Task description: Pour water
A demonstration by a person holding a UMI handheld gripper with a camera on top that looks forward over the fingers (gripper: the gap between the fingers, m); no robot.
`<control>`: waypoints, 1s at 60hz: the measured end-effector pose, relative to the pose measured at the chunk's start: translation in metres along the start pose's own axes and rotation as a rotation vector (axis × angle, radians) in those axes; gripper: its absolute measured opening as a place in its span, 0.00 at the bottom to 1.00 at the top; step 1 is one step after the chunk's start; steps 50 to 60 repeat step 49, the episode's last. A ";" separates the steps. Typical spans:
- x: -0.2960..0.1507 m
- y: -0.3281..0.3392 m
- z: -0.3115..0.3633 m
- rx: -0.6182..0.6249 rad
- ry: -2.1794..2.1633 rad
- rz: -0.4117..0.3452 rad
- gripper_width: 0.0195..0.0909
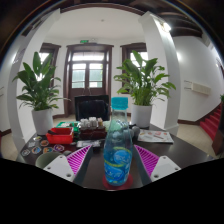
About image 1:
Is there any bushy potted plant white pot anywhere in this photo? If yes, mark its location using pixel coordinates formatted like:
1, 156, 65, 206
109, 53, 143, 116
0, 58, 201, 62
12, 50, 69, 136

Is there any white printed magazine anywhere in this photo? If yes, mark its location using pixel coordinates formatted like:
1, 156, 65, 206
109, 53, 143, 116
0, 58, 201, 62
137, 128, 175, 145

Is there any brown wooden double door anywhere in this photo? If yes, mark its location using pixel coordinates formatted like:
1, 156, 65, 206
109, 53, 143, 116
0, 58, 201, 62
63, 43, 114, 116

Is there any red box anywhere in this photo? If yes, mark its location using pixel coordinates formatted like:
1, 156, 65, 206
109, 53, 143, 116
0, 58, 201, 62
45, 126, 75, 145

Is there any white wall-mounted unit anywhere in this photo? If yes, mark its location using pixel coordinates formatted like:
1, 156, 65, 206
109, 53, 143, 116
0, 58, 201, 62
184, 79, 212, 97

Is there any brown-framed window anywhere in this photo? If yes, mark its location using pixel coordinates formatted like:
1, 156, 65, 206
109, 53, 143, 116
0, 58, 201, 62
38, 42, 62, 83
119, 42, 149, 84

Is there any black chair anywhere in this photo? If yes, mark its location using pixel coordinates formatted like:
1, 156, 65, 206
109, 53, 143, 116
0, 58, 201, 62
73, 94, 111, 122

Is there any clear blue-capped water bottle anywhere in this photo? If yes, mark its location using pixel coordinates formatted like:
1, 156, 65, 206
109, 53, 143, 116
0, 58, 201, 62
102, 96, 134, 188

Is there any dark tea tray with cups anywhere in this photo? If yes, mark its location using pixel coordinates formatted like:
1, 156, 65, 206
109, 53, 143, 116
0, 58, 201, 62
78, 116, 108, 141

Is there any slim potted plant white pot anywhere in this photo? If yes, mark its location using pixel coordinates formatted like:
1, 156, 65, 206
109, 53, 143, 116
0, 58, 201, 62
113, 49, 177, 129

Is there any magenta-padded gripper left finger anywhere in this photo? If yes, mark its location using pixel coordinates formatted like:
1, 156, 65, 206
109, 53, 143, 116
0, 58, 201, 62
43, 143, 95, 186

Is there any green box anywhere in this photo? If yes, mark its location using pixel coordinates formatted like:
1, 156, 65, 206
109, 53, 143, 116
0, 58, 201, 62
54, 120, 81, 132

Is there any flat round red coaster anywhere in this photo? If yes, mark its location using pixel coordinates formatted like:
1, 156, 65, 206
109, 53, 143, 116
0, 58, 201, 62
101, 173, 134, 192

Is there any red carpeted staircase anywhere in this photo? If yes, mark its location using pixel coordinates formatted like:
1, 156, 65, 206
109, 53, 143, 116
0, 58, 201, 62
199, 102, 224, 142

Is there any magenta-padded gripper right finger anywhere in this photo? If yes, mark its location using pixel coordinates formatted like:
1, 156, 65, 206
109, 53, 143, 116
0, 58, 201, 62
133, 144, 182, 186

